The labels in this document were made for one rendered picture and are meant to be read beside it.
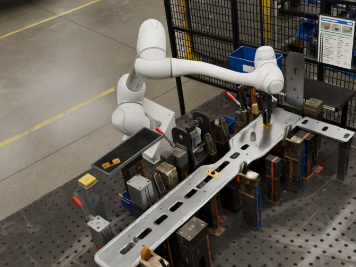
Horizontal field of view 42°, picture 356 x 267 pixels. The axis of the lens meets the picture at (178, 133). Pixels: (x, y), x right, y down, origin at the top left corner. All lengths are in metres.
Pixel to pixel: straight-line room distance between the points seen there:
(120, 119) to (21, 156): 2.04
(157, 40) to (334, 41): 1.04
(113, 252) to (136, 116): 1.01
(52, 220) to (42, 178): 1.55
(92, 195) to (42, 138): 2.65
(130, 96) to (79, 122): 2.11
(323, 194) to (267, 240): 0.45
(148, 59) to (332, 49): 1.10
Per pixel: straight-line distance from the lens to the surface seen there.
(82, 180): 2.20
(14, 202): 4.15
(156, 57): 2.30
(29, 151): 4.68
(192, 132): 2.35
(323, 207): 2.58
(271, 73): 2.21
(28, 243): 2.71
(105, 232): 2.11
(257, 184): 2.25
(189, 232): 2.02
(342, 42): 2.80
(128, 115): 2.77
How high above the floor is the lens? 2.50
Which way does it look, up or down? 35 degrees down
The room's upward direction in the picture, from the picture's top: 9 degrees counter-clockwise
